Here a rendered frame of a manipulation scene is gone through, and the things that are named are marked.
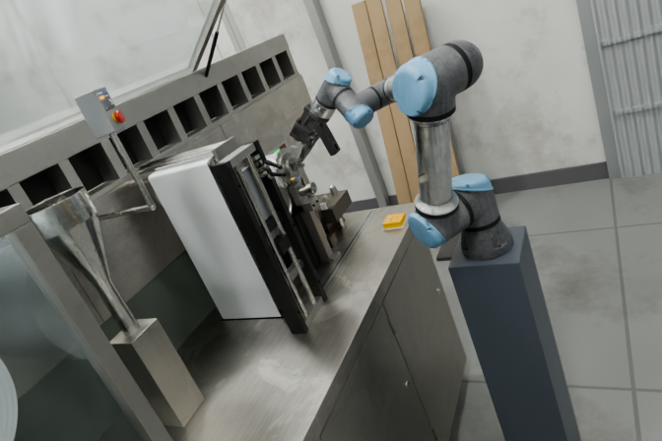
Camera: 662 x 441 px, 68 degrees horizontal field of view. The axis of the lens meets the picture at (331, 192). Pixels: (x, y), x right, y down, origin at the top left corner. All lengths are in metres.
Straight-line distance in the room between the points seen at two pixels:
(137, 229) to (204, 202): 0.26
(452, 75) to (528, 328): 0.80
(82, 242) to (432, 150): 0.81
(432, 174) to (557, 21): 2.40
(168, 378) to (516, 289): 0.95
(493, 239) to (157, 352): 0.93
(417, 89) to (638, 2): 2.51
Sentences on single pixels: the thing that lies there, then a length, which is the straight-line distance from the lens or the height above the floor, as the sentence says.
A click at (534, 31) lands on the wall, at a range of 3.55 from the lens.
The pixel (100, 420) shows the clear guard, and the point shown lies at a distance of 0.90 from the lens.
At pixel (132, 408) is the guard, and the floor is 1.24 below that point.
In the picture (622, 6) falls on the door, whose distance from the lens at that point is 3.48.
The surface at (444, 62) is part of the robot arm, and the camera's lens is 1.13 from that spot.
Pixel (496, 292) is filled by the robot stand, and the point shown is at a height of 0.80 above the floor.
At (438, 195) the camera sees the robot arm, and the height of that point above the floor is 1.17.
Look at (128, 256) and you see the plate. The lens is 1.60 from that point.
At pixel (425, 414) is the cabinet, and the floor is 0.34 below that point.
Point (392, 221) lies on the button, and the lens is 1.81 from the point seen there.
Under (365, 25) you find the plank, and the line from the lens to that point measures 3.54.
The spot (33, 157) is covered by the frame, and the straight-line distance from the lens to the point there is 1.49.
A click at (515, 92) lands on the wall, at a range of 3.65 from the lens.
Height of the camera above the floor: 1.69
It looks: 19 degrees down
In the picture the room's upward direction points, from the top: 22 degrees counter-clockwise
